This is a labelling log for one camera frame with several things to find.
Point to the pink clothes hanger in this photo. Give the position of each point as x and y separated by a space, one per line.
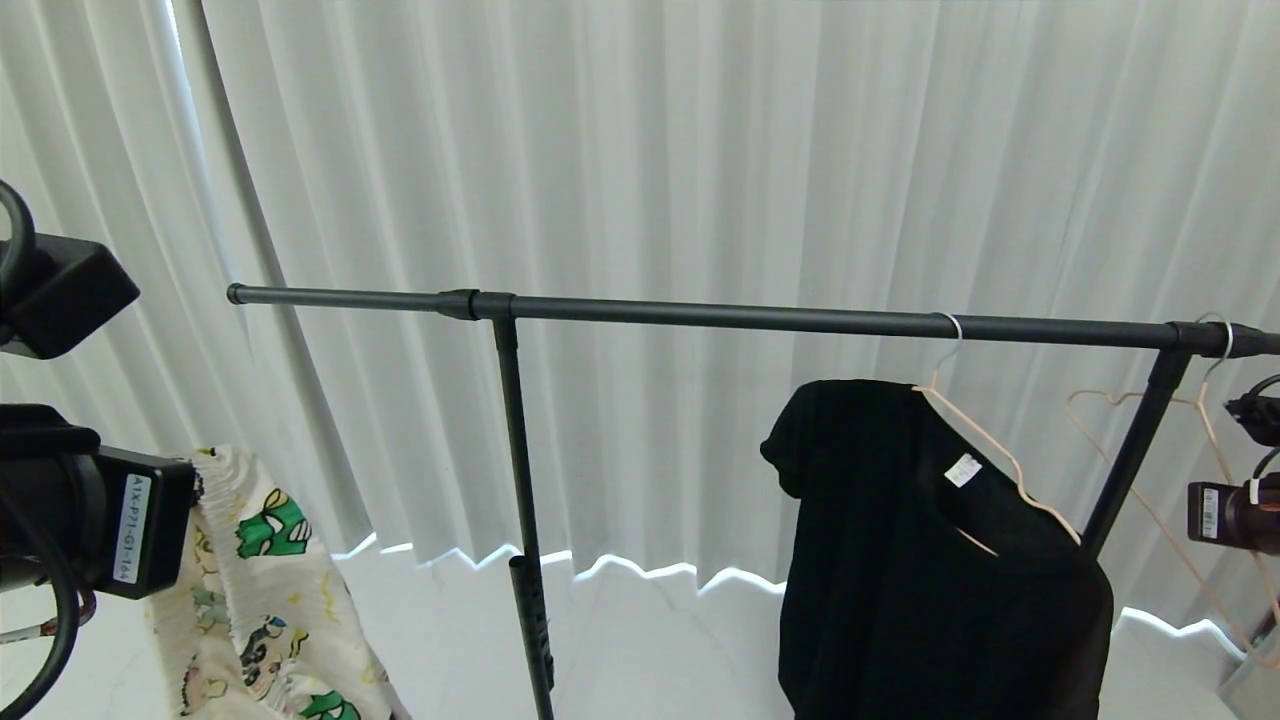
957 345
1227 340

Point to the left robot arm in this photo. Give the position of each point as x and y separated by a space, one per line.
20 634

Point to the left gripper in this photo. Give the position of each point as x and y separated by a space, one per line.
100 520

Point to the cream printed garment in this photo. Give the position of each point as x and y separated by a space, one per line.
250 620

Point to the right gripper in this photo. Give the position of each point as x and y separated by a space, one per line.
1250 515

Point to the black t-shirt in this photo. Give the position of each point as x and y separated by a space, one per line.
900 600

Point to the white curtain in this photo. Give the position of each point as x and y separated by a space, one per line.
650 150

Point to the black clothes rack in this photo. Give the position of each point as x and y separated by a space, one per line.
700 313

